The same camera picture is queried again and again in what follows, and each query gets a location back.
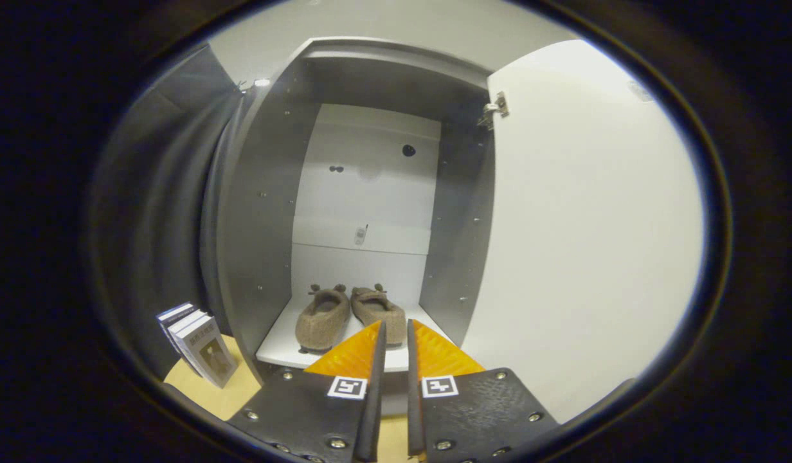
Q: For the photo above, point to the dark blue book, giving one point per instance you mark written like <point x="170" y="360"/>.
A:
<point x="172" y="312"/>

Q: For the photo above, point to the grey cover book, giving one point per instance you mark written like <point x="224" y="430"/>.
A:
<point x="211" y="354"/>

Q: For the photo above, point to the brown slipper shoe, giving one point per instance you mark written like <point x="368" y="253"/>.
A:
<point x="322" y="318"/>
<point x="380" y="308"/>

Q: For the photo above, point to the grey shoe cabinet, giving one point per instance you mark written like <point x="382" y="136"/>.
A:
<point x="261" y="193"/>

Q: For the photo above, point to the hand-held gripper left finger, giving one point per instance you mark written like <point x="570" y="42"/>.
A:
<point x="375" y="405"/>

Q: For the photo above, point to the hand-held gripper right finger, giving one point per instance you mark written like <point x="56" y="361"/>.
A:
<point x="414" y="411"/>

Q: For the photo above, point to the black backdrop cloth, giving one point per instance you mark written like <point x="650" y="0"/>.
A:
<point x="158" y="193"/>

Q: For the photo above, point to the metal door hinge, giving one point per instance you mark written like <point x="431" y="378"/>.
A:
<point x="497" y="106"/>

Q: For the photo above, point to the white cabinet shelf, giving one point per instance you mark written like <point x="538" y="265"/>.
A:
<point x="280" y="347"/>

